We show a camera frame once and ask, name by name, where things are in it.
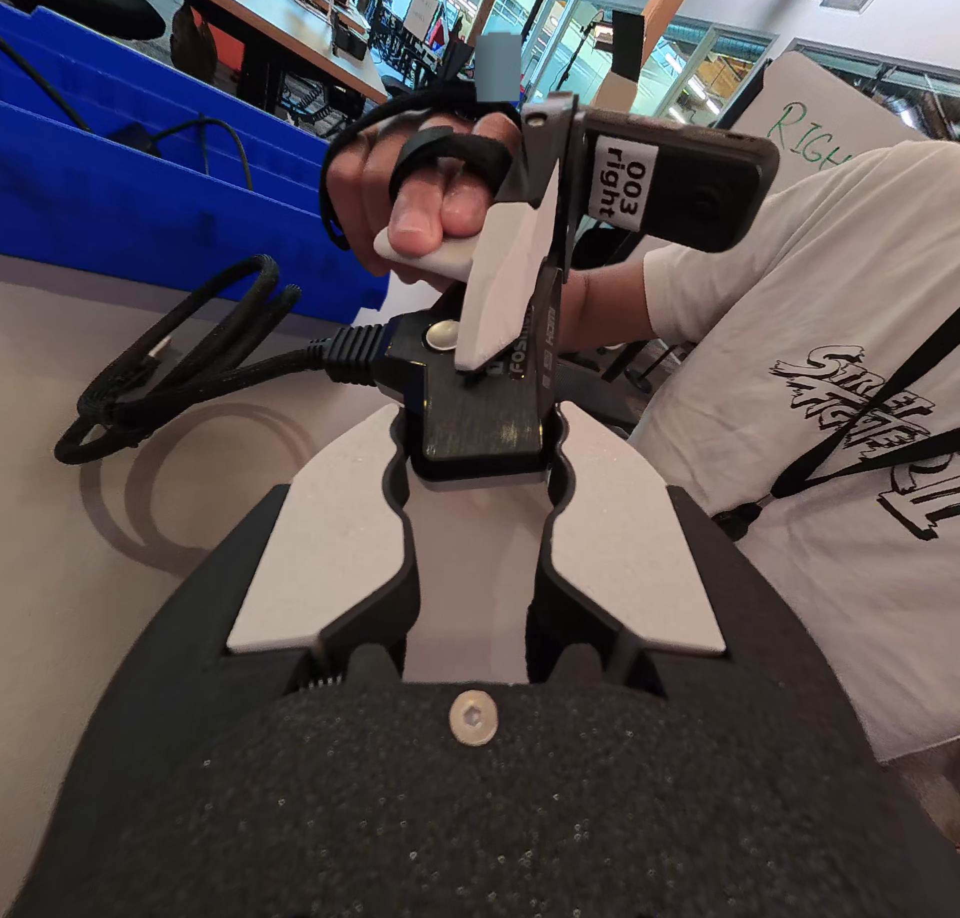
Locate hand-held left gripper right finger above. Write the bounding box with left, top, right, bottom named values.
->
left=528, top=401, right=729, bottom=679

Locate black cable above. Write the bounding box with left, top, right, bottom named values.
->
left=53, top=254, right=429, bottom=466

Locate black lanyard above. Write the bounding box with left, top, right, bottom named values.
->
left=713, top=307, right=960, bottom=544

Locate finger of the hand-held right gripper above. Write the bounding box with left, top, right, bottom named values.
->
left=450, top=161, right=568, bottom=394

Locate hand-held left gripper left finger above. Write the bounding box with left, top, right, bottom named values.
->
left=225, top=401, right=421, bottom=679

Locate blue plastic bin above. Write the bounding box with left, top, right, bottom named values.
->
left=0, top=1, right=394, bottom=324

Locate wooden desk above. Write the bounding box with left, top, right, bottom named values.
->
left=143, top=0, right=394, bottom=117

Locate white paper sign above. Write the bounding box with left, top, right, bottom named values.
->
left=717, top=46, right=939, bottom=207

